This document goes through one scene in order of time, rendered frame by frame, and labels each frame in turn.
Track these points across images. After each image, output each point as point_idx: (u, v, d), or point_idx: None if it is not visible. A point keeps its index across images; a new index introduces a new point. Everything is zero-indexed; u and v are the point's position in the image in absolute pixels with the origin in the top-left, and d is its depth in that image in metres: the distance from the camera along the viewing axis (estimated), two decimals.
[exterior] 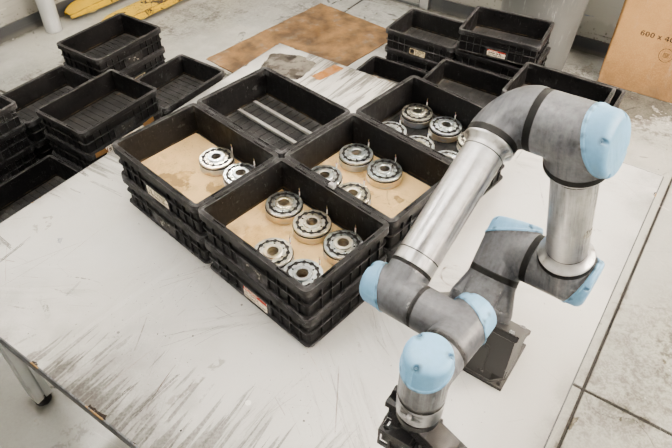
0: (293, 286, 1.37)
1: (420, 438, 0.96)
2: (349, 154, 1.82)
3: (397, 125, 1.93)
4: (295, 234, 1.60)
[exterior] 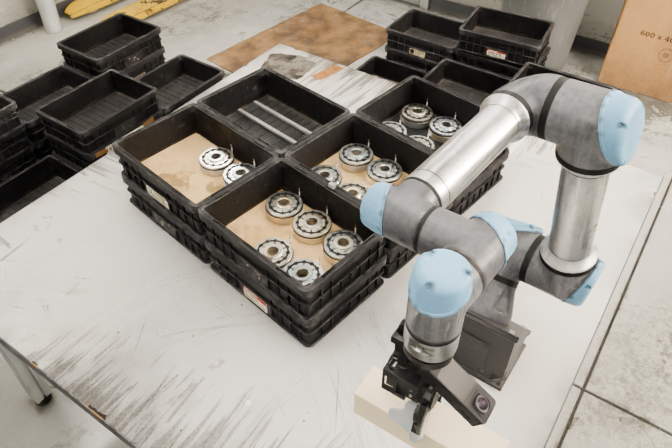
0: (293, 286, 1.37)
1: (431, 377, 0.84)
2: (349, 154, 1.82)
3: (397, 125, 1.93)
4: (295, 234, 1.60)
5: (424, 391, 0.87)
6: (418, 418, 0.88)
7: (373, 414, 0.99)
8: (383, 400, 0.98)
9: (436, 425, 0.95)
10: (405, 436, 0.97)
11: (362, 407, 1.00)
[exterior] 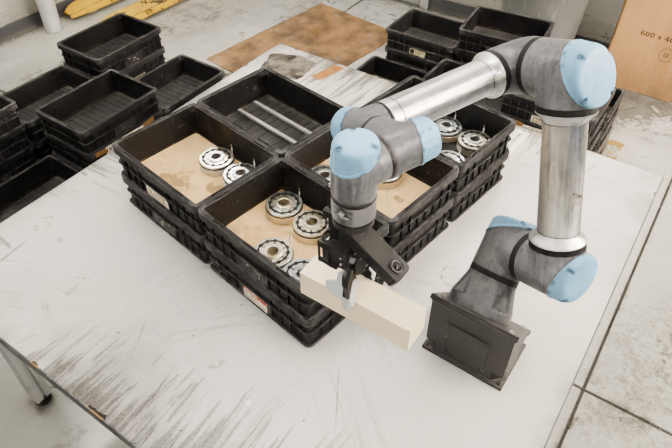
0: (293, 286, 1.37)
1: (354, 242, 1.02)
2: None
3: None
4: (295, 234, 1.60)
5: (350, 257, 1.04)
6: (345, 281, 1.05)
7: (316, 290, 1.17)
8: (323, 278, 1.15)
9: (366, 296, 1.12)
10: (341, 308, 1.15)
11: (307, 286, 1.18)
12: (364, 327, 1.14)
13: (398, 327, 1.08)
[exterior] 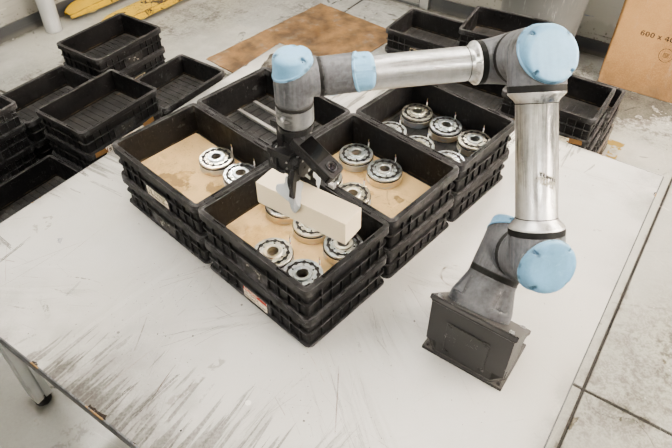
0: (293, 286, 1.37)
1: (296, 146, 1.21)
2: (349, 154, 1.82)
3: (397, 125, 1.93)
4: (295, 234, 1.60)
5: (293, 160, 1.24)
6: (290, 181, 1.25)
7: (269, 197, 1.36)
8: (275, 186, 1.35)
9: (310, 199, 1.32)
10: (290, 211, 1.35)
11: (262, 194, 1.37)
12: (310, 227, 1.34)
13: (336, 222, 1.27)
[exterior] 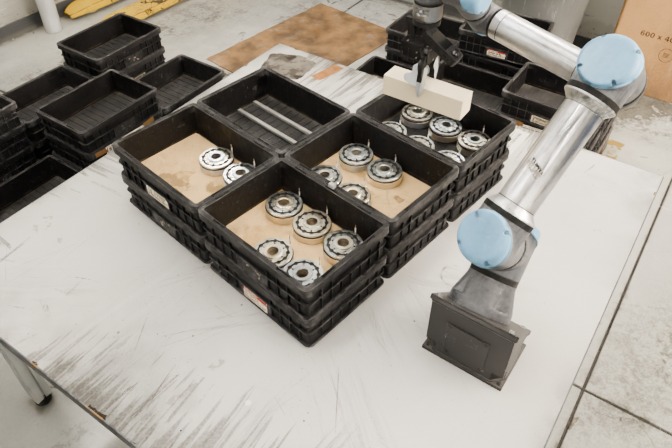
0: (293, 286, 1.37)
1: (427, 36, 1.55)
2: (349, 154, 1.82)
3: (397, 125, 1.93)
4: (295, 234, 1.60)
5: (423, 49, 1.58)
6: (420, 66, 1.58)
7: (395, 87, 1.70)
8: (400, 77, 1.69)
9: (431, 85, 1.65)
10: (413, 97, 1.68)
11: (388, 85, 1.71)
12: (429, 109, 1.67)
13: (454, 100, 1.61)
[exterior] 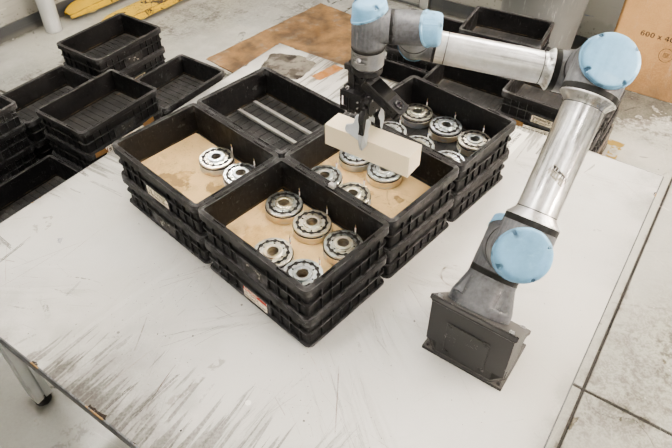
0: (293, 286, 1.37)
1: (367, 86, 1.38)
2: (349, 154, 1.82)
3: (397, 125, 1.93)
4: (295, 234, 1.60)
5: (364, 100, 1.40)
6: (361, 119, 1.41)
7: (337, 138, 1.53)
8: (343, 127, 1.51)
9: (375, 137, 1.48)
10: (356, 150, 1.51)
11: (330, 135, 1.54)
12: (374, 163, 1.50)
13: (400, 156, 1.44)
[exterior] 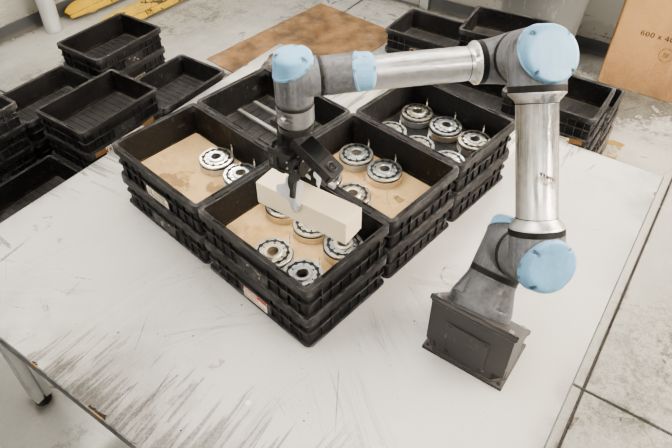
0: (293, 286, 1.37)
1: (296, 146, 1.21)
2: (349, 154, 1.82)
3: (397, 125, 1.93)
4: (295, 234, 1.60)
5: (294, 160, 1.24)
6: (290, 181, 1.25)
7: (270, 197, 1.36)
8: (276, 186, 1.35)
9: (311, 199, 1.32)
10: (291, 211, 1.35)
11: (262, 194, 1.37)
12: (310, 227, 1.34)
13: (336, 222, 1.27)
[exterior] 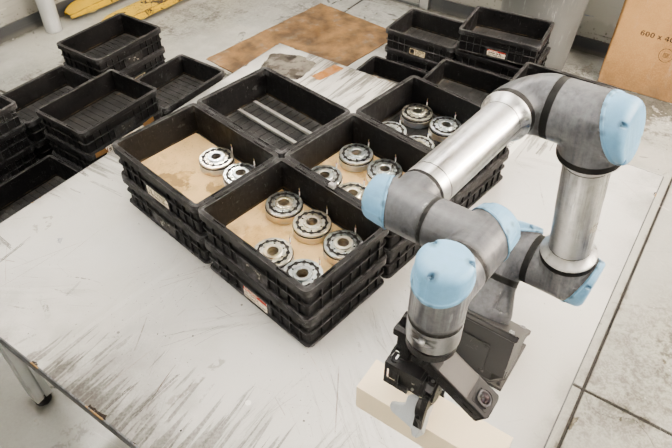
0: (293, 286, 1.37)
1: (433, 370, 0.83)
2: (349, 154, 1.82)
3: (397, 125, 1.93)
4: (295, 234, 1.60)
5: (426, 384, 0.86)
6: (420, 412, 0.87)
7: (376, 407, 0.98)
8: (385, 394, 0.97)
9: (438, 420, 0.94)
10: (407, 431, 0.97)
11: (364, 401, 0.99)
12: None
13: None
